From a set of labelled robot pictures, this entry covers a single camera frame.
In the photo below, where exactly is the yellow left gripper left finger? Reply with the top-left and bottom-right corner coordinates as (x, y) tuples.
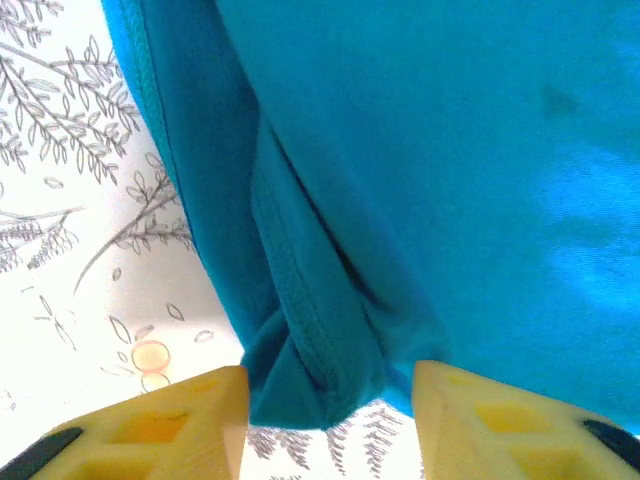
(0, 364), (250, 480)

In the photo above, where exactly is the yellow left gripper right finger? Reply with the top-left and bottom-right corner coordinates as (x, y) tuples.
(413, 359), (640, 480)

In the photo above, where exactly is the blue t-shirt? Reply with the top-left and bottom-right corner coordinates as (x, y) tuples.
(99, 0), (640, 432)

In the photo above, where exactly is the floral tablecloth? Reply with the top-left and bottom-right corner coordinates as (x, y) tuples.
(0, 0), (426, 480)

